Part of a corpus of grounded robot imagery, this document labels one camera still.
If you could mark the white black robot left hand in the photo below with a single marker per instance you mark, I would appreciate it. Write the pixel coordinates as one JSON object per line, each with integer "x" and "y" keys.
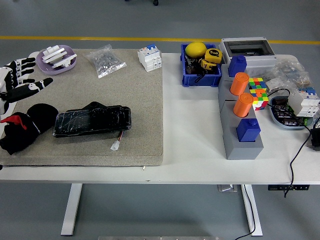
{"x": 15, "y": 82}

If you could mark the black desk control panel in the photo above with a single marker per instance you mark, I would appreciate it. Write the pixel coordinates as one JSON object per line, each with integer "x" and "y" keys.
{"x": 275, "y": 187}

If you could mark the purple plastic dish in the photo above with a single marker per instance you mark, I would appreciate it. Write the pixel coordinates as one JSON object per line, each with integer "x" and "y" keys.
{"x": 45, "y": 68}

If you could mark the long white plastic bar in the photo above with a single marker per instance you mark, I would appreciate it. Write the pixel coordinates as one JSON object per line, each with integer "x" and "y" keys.
{"x": 53, "y": 55}

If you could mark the small white plastic block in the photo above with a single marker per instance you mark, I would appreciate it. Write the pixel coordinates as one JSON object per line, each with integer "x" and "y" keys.
{"x": 51, "y": 49}

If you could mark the grey-brown mat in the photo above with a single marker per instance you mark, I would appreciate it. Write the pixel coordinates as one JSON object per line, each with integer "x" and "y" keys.
{"x": 100, "y": 87}

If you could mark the clear bag of screws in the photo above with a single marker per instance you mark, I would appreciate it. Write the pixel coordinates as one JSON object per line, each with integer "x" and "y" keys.
{"x": 105, "y": 62}

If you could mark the white circuit breaker blue lever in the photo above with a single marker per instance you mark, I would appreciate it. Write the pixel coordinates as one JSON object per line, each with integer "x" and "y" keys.
{"x": 150, "y": 58}

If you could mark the white table leg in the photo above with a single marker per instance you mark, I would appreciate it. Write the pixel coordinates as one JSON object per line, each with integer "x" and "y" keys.
{"x": 71, "y": 210}
{"x": 251, "y": 200}

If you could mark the black chair caster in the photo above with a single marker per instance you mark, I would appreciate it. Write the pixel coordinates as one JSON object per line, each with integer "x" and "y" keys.
{"x": 155, "y": 2}

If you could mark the black hand tool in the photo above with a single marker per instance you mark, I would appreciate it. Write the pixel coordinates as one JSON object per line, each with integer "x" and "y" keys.
{"x": 190, "y": 66}

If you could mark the yellow ball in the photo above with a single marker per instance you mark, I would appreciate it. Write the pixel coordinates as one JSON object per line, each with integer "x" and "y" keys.
{"x": 195, "y": 50}

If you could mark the blue plastic bin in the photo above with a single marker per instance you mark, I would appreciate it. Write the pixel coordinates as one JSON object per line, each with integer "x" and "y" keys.
{"x": 200, "y": 80}

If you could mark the yellow black tape measure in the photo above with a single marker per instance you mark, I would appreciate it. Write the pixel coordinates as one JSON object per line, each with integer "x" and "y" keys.
{"x": 208, "y": 65}

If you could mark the round yellow tape measure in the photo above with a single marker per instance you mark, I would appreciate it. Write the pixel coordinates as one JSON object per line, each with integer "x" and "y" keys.
{"x": 213, "y": 55}

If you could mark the grey peg holder block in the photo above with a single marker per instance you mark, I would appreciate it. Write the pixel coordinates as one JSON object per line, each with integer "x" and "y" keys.
{"x": 240, "y": 150}
{"x": 223, "y": 90}

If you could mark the blue block with knob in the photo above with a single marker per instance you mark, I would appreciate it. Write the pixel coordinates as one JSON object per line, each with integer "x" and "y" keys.
{"x": 237, "y": 66}
{"x": 247, "y": 131}

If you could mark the orange cylinder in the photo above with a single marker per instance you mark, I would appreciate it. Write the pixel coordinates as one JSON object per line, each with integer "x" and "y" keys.
{"x": 242, "y": 105}
{"x": 238, "y": 85}

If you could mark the colourful puzzle cube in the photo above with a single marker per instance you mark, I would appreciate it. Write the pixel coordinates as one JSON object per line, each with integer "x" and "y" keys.
{"x": 257, "y": 83}
{"x": 261, "y": 101}

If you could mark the small bag with white part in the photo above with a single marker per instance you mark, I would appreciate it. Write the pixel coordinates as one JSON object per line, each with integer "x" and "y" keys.
{"x": 274, "y": 85}

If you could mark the grey-blue dish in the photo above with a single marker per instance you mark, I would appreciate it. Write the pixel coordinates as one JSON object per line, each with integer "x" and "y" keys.
{"x": 275, "y": 121}

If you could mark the black electronic modules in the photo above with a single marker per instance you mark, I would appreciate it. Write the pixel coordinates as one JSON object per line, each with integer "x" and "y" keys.
{"x": 282, "y": 112}

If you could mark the clear bags of small parts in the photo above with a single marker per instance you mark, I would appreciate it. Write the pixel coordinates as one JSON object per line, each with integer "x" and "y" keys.
{"x": 292, "y": 71}

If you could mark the white triple circuit breaker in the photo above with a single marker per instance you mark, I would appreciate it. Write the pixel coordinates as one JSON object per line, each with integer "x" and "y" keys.
{"x": 305, "y": 102}

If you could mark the black power adapter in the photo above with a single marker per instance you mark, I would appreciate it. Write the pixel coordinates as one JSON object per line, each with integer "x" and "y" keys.
{"x": 315, "y": 142}

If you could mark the white plastic bracket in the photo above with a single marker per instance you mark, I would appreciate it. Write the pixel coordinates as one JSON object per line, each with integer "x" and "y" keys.
{"x": 65, "y": 61}

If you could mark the grey metal bracket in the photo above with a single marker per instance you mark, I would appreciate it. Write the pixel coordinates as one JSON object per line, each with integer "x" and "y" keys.
{"x": 227, "y": 188}

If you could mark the grey electrical enclosure box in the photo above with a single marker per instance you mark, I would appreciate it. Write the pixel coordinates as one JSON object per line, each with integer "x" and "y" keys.
{"x": 262, "y": 62}

